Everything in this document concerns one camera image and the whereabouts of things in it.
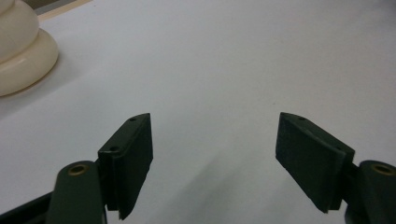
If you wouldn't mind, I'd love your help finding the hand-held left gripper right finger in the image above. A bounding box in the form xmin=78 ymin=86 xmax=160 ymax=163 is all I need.
xmin=275 ymin=111 xmax=356 ymax=215

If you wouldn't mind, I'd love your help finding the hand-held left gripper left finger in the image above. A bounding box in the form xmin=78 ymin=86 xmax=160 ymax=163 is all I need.
xmin=97 ymin=112 xmax=154 ymax=220

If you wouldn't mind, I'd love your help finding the white table board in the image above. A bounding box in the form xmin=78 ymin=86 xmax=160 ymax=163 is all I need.
xmin=0 ymin=0 xmax=396 ymax=224

